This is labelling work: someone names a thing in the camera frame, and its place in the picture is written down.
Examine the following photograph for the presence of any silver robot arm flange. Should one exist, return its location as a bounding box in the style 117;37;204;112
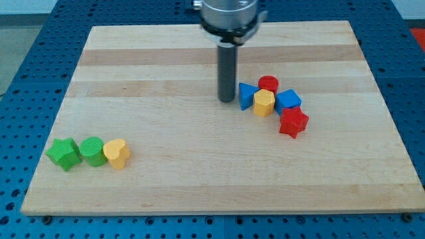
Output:
193;0;268;48

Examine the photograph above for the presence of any yellow heart block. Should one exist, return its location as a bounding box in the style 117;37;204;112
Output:
103;139;131;170

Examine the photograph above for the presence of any blue triangle block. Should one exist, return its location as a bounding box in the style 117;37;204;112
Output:
238;82;260;111

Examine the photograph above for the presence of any yellow hexagon block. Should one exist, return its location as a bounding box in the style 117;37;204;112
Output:
253;89;275;117

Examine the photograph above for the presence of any red cylinder block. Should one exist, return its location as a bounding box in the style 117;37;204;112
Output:
258;75;279;95

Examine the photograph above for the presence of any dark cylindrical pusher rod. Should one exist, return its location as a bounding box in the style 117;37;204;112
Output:
217;46;237;103

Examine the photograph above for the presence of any wooden board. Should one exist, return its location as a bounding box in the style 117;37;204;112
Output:
21;21;424;216

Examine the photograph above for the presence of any blue cube block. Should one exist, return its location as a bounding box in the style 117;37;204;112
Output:
275;89;302;116

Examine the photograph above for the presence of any red star block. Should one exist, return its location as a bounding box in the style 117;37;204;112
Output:
279;106;309;139

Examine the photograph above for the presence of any green cylinder block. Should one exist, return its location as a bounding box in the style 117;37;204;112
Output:
79;137;108;167

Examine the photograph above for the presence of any green star block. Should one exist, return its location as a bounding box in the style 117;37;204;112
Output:
45;137;82;171

